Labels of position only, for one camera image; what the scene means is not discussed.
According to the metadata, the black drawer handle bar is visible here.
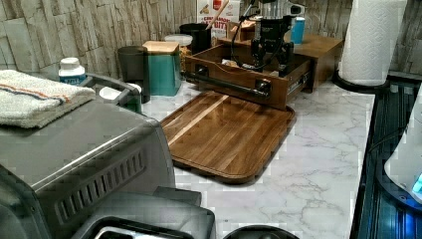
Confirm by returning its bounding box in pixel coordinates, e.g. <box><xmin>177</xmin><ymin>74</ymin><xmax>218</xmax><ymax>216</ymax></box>
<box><xmin>184</xmin><ymin>67</ymin><xmax>272</xmax><ymax>99</ymax></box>

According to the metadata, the silver toaster oven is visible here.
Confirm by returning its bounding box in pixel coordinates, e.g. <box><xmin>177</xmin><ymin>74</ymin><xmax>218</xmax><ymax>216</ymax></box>
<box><xmin>1</xmin><ymin>75</ymin><xmax>175</xmax><ymax>239</ymax></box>

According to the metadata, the black utensil holder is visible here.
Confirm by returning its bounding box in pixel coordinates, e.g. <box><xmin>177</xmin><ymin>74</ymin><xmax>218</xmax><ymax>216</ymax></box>
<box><xmin>179</xmin><ymin>23</ymin><xmax>211</xmax><ymax>55</ymax></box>

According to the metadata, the black paper towel holder base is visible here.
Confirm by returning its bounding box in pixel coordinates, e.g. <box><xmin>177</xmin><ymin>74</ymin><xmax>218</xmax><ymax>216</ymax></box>
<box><xmin>331</xmin><ymin>71</ymin><xmax>390</xmax><ymax>95</ymax></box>

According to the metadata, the black cylindrical canister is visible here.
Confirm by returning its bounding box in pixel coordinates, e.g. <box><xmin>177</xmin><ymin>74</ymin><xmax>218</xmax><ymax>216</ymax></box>
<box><xmin>117</xmin><ymin>46</ymin><xmax>150</xmax><ymax>104</ymax></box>

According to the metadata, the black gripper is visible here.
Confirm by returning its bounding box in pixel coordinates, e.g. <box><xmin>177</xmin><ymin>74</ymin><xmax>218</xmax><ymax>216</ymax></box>
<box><xmin>251</xmin><ymin>16</ymin><xmax>294</xmax><ymax>77</ymax></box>

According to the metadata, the black toaster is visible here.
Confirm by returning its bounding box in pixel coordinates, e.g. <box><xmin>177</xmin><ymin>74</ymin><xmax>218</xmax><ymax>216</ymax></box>
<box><xmin>71</xmin><ymin>186</ymin><xmax>216</xmax><ymax>239</ymax></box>

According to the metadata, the black round object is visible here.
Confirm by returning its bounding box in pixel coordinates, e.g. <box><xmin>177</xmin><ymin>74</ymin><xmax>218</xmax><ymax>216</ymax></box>
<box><xmin>223</xmin><ymin>225</ymin><xmax>300</xmax><ymax>239</ymax></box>

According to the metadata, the folded white towel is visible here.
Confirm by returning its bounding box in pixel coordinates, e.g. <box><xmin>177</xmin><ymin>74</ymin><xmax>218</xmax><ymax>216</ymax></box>
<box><xmin>0</xmin><ymin>70</ymin><xmax>96</xmax><ymax>128</ymax></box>

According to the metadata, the wooden cutting board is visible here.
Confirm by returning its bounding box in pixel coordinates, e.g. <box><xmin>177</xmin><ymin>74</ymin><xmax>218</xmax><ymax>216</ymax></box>
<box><xmin>161</xmin><ymin>92</ymin><xmax>296</xmax><ymax>184</ymax></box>

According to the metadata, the wooden drawer box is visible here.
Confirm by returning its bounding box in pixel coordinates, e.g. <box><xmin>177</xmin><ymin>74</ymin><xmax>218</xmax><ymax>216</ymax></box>
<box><xmin>186</xmin><ymin>34</ymin><xmax>343</xmax><ymax>110</ymax></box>

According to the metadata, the green and white mug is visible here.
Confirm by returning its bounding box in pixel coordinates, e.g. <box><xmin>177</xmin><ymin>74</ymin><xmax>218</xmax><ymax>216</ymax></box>
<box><xmin>100</xmin><ymin>84</ymin><xmax>142</xmax><ymax>113</ymax></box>

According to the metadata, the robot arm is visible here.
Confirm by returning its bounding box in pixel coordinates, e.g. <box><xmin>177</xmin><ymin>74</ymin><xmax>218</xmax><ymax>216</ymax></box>
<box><xmin>251</xmin><ymin>0</ymin><xmax>305</xmax><ymax>77</ymax></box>

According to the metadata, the glass jar with white lid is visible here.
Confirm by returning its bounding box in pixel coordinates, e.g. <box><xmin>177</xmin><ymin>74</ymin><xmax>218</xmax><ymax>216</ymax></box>
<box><xmin>164</xmin><ymin>34</ymin><xmax>193</xmax><ymax>72</ymax></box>

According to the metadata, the paper towel roll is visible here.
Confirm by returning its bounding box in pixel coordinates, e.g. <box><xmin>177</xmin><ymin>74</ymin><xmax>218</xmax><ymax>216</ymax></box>
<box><xmin>339</xmin><ymin>0</ymin><xmax>408</xmax><ymax>86</ymax></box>

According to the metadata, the white cap supplement bottle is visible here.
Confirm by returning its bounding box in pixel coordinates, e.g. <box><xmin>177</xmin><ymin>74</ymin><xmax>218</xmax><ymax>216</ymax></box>
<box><xmin>59</xmin><ymin>57</ymin><xmax>86</xmax><ymax>86</ymax></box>

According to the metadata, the teal canister with wooden lid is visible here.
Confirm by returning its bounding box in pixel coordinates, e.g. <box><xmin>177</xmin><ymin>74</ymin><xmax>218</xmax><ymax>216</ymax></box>
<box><xmin>143</xmin><ymin>41</ymin><xmax>181</xmax><ymax>97</ymax></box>

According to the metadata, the wooden spoon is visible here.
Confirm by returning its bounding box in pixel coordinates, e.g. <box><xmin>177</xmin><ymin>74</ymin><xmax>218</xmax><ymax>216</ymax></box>
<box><xmin>205</xmin><ymin>0</ymin><xmax>230</xmax><ymax>30</ymax></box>

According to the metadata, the black cable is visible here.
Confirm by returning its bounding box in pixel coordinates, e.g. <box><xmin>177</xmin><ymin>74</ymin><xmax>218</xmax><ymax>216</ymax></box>
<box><xmin>230</xmin><ymin>0</ymin><xmax>283</xmax><ymax>72</ymax></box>

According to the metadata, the blue bottle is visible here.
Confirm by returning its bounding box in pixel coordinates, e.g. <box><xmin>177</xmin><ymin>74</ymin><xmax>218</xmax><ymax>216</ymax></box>
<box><xmin>291</xmin><ymin>17</ymin><xmax>306</xmax><ymax>44</ymax></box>

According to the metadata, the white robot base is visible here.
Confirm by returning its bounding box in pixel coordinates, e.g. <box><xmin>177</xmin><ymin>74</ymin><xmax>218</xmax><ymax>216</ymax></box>
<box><xmin>384</xmin><ymin>91</ymin><xmax>422</xmax><ymax>203</ymax></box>

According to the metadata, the red and white cereal box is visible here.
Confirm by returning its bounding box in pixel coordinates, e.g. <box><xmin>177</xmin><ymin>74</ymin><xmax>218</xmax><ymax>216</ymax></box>
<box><xmin>196</xmin><ymin>0</ymin><xmax>240</xmax><ymax>38</ymax></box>

